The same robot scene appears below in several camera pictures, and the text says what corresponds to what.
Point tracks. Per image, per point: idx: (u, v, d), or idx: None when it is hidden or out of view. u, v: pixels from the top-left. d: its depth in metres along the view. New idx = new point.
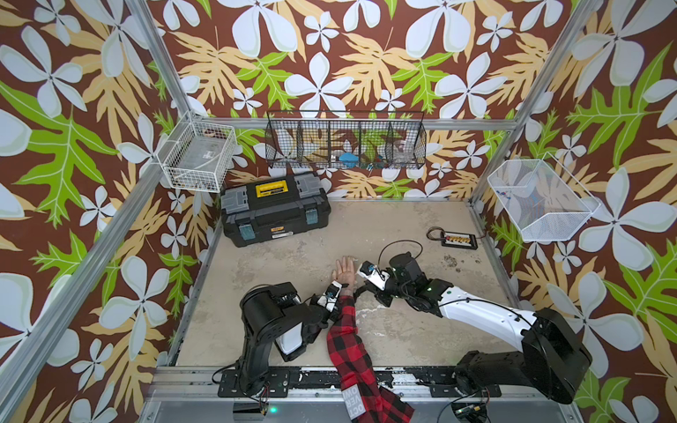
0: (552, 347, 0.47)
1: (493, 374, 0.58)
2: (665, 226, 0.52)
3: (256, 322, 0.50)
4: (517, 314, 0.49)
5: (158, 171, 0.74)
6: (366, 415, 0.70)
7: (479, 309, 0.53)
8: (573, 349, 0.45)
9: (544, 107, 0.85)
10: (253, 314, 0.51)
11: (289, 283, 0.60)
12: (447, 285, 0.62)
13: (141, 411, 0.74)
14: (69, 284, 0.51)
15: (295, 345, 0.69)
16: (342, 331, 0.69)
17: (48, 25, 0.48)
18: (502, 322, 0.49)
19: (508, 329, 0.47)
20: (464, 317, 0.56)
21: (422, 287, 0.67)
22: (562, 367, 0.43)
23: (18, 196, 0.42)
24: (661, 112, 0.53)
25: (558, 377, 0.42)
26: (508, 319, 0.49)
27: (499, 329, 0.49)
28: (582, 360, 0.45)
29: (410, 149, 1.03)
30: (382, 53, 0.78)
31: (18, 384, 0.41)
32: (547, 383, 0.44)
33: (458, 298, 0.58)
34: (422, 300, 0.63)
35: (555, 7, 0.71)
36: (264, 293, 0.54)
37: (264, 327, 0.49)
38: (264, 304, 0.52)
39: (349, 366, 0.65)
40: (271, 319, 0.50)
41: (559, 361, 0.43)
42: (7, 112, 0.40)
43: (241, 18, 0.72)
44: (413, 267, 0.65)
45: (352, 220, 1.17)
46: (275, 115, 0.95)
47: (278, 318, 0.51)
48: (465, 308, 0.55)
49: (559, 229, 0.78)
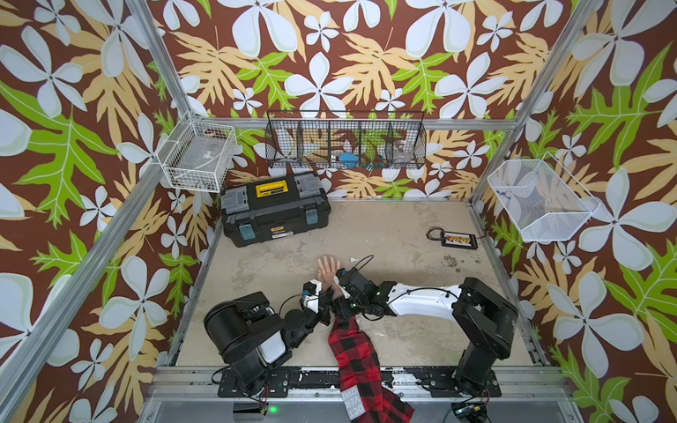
0: (478, 313, 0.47)
1: (477, 363, 0.59)
2: (665, 226, 0.52)
3: (221, 340, 0.46)
4: (447, 292, 0.53)
5: (158, 171, 0.74)
6: (366, 415, 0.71)
7: (420, 298, 0.57)
8: (499, 307, 0.50)
9: (545, 107, 0.84)
10: (219, 331, 0.47)
11: (261, 293, 0.56)
12: (391, 285, 0.66)
13: (141, 411, 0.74)
14: (69, 284, 0.51)
15: (279, 353, 0.66)
16: (350, 333, 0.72)
17: (48, 25, 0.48)
18: (438, 303, 0.53)
19: (443, 307, 0.51)
20: (410, 309, 0.61)
21: (372, 293, 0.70)
22: (491, 327, 0.47)
23: (18, 196, 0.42)
24: (661, 112, 0.53)
25: (492, 337, 0.46)
26: (441, 298, 0.53)
27: (437, 309, 0.54)
28: (506, 312, 0.50)
29: (410, 149, 1.03)
30: (382, 53, 0.78)
31: (17, 386, 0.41)
32: (489, 345, 0.48)
33: (401, 293, 0.62)
34: (375, 305, 0.66)
35: (555, 8, 0.71)
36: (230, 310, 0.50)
37: (229, 346, 0.46)
38: (228, 322, 0.48)
39: (356, 365, 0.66)
40: (238, 338, 0.46)
41: (485, 321, 0.47)
42: (7, 112, 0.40)
43: (241, 18, 0.72)
44: (359, 280, 0.70)
45: (352, 220, 1.17)
46: (275, 115, 0.95)
47: (247, 338, 0.47)
48: (409, 300, 0.59)
49: (559, 229, 0.78)
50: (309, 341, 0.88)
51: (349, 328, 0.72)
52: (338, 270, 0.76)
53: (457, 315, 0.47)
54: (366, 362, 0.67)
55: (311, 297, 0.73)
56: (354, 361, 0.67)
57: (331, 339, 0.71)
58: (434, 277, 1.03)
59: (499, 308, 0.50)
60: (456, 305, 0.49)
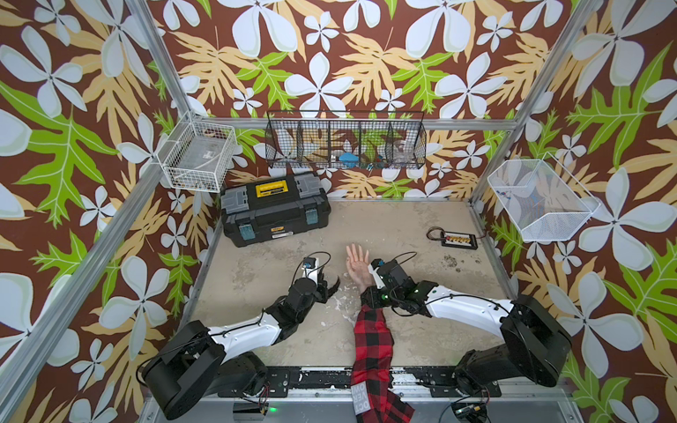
0: (528, 333, 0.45)
1: (491, 368, 0.58)
2: (665, 226, 0.52)
3: (162, 393, 0.42)
4: (495, 304, 0.51)
5: (158, 171, 0.74)
6: (370, 413, 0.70)
7: (463, 303, 0.55)
8: (554, 332, 0.46)
9: (545, 107, 0.84)
10: (157, 384, 0.43)
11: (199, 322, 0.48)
12: (432, 285, 0.64)
13: (141, 411, 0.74)
14: (69, 284, 0.51)
15: (277, 333, 0.61)
16: (376, 327, 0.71)
17: (48, 25, 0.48)
18: (484, 313, 0.50)
19: (489, 319, 0.49)
20: (449, 314, 0.59)
21: (410, 290, 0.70)
22: (539, 350, 0.44)
23: (18, 196, 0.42)
24: (661, 112, 0.53)
25: (539, 360, 0.43)
26: (488, 309, 0.50)
27: (480, 320, 0.51)
28: (561, 342, 0.46)
29: (410, 149, 1.03)
30: (382, 53, 0.78)
31: (17, 386, 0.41)
32: (532, 367, 0.45)
33: (442, 296, 0.59)
34: (411, 302, 0.65)
35: (556, 7, 0.71)
36: (165, 362, 0.45)
37: (172, 400, 0.42)
38: (168, 374, 0.44)
39: (368, 362, 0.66)
40: (180, 391, 0.42)
41: (537, 343, 0.45)
42: (7, 112, 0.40)
43: (241, 18, 0.72)
44: (398, 273, 0.68)
45: (352, 220, 1.17)
46: (275, 115, 0.95)
47: (189, 388, 0.42)
48: (449, 304, 0.57)
49: (560, 229, 0.78)
50: (309, 341, 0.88)
51: (377, 321, 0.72)
52: (375, 261, 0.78)
53: (507, 330, 0.45)
54: (382, 362, 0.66)
55: (312, 268, 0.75)
56: (370, 358, 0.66)
57: (359, 330, 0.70)
58: (434, 277, 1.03)
59: (554, 334, 0.46)
60: (506, 322, 0.46)
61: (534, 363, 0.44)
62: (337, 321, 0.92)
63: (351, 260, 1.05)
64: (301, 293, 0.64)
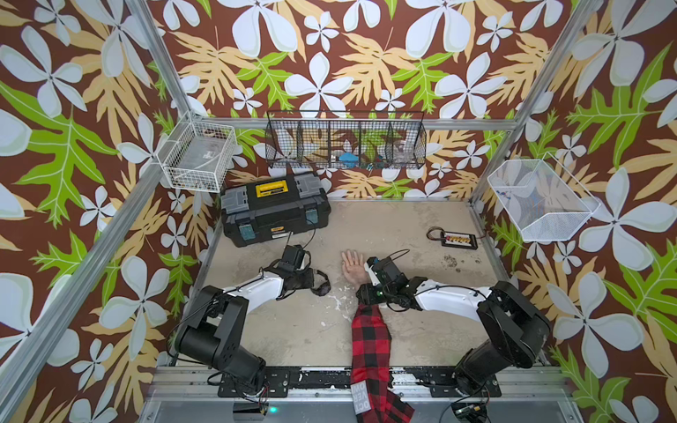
0: (505, 316, 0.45)
1: (486, 364, 0.58)
2: (665, 226, 0.52)
3: (204, 353, 0.45)
4: (475, 291, 0.53)
5: (158, 171, 0.74)
6: (370, 413, 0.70)
7: (448, 293, 0.58)
8: (531, 316, 0.48)
9: (545, 107, 0.84)
10: (196, 348, 0.45)
11: (210, 285, 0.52)
12: (421, 279, 0.68)
13: (141, 411, 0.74)
14: (69, 284, 0.51)
15: (281, 282, 0.66)
16: (373, 322, 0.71)
17: (48, 25, 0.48)
18: (465, 300, 0.53)
19: (470, 305, 0.51)
20: (438, 305, 0.61)
21: (402, 285, 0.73)
22: (517, 332, 0.46)
23: (18, 196, 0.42)
24: (661, 112, 0.53)
25: (516, 343, 0.45)
26: (469, 296, 0.53)
27: (463, 307, 0.54)
28: (539, 324, 0.48)
29: (410, 149, 1.03)
30: (382, 53, 0.78)
31: (17, 385, 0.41)
32: (510, 351, 0.47)
33: (430, 287, 0.63)
34: (403, 296, 0.68)
35: (555, 7, 0.71)
36: (194, 327, 0.47)
37: (216, 354, 0.45)
38: (202, 335, 0.46)
39: (368, 359, 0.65)
40: (221, 343, 0.46)
41: (512, 325, 0.47)
42: (7, 112, 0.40)
43: (241, 18, 0.72)
44: (391, 270, 0.72)
45: (352, 220, 1.17)
46: (275, 115, 0.95)
47: (228, 337, 0.45)
48: (435, 295, 0.60)
49: (559, 229, 0.78)
50: (310, 341, 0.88)
51: (374, 315, 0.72)
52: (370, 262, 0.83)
53: (482, 313, 0.47)
54: (380, 359, 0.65)
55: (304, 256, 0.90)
56: (368, 354, 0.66)
57: (357, 325, 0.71)
58: (434, 277, 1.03)
59: (531, 318, 0.48)
60: (481, 305, 0.49)
61: (510, 345, 0.46)
62: (337, 321, 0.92)
63: (346, 263, 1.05)
64: (296, 251, 0.74)
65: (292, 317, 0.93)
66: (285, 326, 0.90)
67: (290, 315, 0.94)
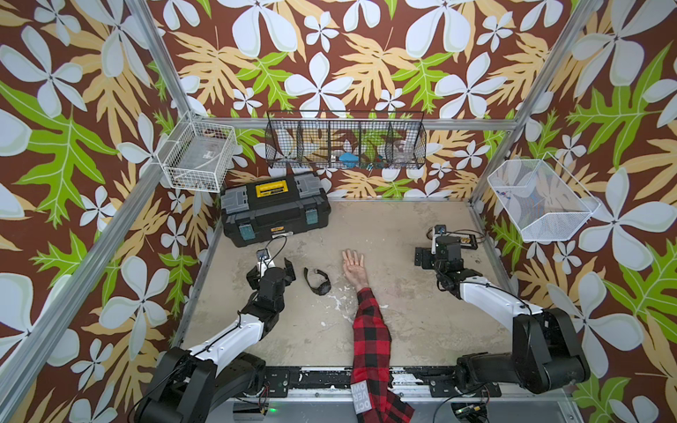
0: (541, 336, 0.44)
1: (487, 365, 0.59)
2: (665, 226, 0.52)
3: None
4: (523, 303, 0.51)
5: (158, 171, 0.74)
6: (371, 412, 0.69)
7: (493, 293, 0.56)
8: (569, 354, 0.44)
9: (545, 107, 0.84)
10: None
11: (174, 350, 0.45)
12: (477, 275, 0.65)
13: None
14: (68, 284, 0.51)
15: (260, 328, 0.61)
16: (375, 322, 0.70)
17: (48, 25, 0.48)
18: (505, 306, 0.51)
19: (508, 312, 0.50)
20: (476, 300, 0.60)
21: (454, 269, 0.72)
22: (542, 354, 0.44)
23: (18, 196, 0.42)
24: (661, 112, 0.53)
25: (535, 362, 0.43)
26: (512, 304, 0.51)
27: (501, 312, 0.52)
28: (571, 365, 0.44)
29: (410, 149, 1.03)
30: (382, 53, 0.78)
31: (16, 387, 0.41)
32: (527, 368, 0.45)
33: (479, 282, 0.61)
34: (448, 278, 0.68)
35: (556, 7, 0.71)
36: (156, 400, 0.42)
37: None
38: (160, 411, 0.42)
39: (368, 359, 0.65)
40: (184, 415, 0.42)
41: (542, 347, 0.44)
42: (7, 112, 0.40)
43: (241, 18, 0.72)
44: (454, 250, 0.70)
45: (352, 220, 1.17)
46: (275, 115, 0.95)
47: (193, 410, 0.41)
48: (480, 290, 0.59)
49: (559, 229, 0.78)
50: (310, 341, 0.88)
51: (375, 315, 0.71)
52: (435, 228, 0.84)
53: (518, 322, 0.45)
54: (379, 359, 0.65)
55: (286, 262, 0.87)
56: (369, 354, 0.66)
57: (357, 324, 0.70)
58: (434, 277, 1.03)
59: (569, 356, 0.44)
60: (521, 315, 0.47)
61: (530, 363, 0.44)
62: (337, 321, 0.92)
63: (346, 263, 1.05)
64: (271, 284, 0.64)
65: (292, 317, 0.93)
66: (285, 326, 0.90)
67: (289, 314, 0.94)
